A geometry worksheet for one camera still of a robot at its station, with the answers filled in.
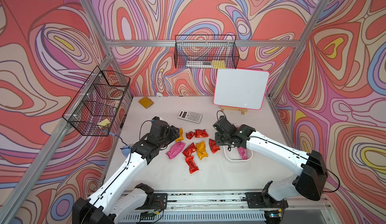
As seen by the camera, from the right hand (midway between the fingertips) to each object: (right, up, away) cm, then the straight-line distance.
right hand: (220, 142), depth 81 cm
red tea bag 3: (-17, +2, +13) cm, 21 cm away
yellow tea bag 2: (-23, +1, +14) cm, 27 cm away
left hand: (-22, +6, -3) cm, 23 cm away
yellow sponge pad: (-52, +24, +36) cm, 68 cm away
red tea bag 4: (-2, -5, +9) cm, 11 cm away
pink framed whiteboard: (+18, +33, +21) cm, 43 cm away
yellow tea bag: (-10, -6, +7) cm, 14 cm away
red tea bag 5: (-15, -15, +2) cm, 21 cm away
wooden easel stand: (+11, +19, +25) cm, 33 cm away
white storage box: (+10, -9, +9) cm, 16 cm away
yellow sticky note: (-58, +12, -8) cm, 60 cm away
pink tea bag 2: (+14, -7, +7) cm, 17 cm away
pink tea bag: (-25, -6, +8) cm, 27 cm away
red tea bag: (-16, -6, +7) cm, 19 cm away
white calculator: (-17, +13, +27) cm, 34 cm away
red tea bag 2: (-11, +3, +15) cm, 19 cm away
